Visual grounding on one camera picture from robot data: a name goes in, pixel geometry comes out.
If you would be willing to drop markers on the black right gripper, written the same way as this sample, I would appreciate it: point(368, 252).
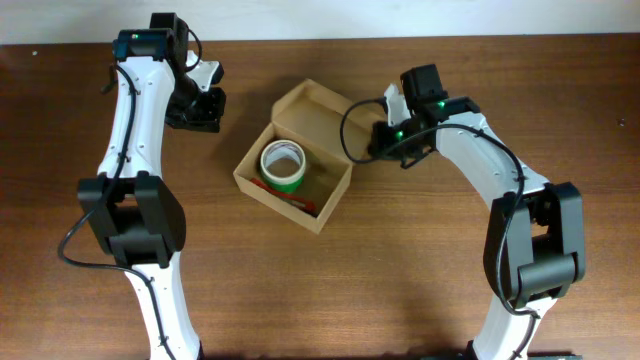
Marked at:
point(380, 140)

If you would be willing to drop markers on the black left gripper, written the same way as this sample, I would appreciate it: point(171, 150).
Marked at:
point(209, 119)

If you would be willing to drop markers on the white masking tape roll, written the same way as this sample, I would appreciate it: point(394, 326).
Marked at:
point(283, 152)

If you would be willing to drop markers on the brown cardboard box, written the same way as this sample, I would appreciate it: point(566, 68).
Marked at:
point(320, 121)

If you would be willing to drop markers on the orange utility knife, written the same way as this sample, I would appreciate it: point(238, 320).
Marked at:
point(302, 204)

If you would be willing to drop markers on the green tape roll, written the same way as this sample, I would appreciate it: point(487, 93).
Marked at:
point(283, 178)

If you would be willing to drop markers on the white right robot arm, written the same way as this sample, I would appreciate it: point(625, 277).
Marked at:
point(535, 247)

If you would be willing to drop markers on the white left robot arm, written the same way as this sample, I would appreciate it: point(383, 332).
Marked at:
point(132, 213)

